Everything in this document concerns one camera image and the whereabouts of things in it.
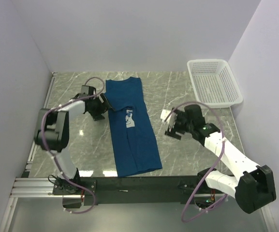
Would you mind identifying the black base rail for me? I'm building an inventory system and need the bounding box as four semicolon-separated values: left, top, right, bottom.
52;175;223;208

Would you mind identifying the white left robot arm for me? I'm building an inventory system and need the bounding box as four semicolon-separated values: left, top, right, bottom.
34;85;113;194

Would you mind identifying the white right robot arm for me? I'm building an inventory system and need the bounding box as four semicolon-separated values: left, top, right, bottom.
160;102;277;214

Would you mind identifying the white plastic basket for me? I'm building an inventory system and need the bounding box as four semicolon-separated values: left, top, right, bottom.
187;59;243;108

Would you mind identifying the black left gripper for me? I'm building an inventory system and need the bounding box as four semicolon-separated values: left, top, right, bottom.
88;93;115;121

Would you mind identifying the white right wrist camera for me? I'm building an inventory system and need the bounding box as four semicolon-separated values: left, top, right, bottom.
160;109;176;131

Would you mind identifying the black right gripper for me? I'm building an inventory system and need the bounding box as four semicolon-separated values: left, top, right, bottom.
164;107;194;140

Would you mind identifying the aluminium frame rail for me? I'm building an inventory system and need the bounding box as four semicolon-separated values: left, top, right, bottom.
10;177;55;198

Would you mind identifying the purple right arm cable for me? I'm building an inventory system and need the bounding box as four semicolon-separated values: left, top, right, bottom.
164;101;228;223

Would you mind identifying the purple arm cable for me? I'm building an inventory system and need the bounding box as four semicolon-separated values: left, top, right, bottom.
40;76;106;215
164;101;228;223

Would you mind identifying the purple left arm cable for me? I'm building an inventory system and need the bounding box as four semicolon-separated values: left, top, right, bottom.
40;76;106;215

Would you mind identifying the blue t shirt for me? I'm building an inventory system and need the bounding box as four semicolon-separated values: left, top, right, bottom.
105;77;162;177

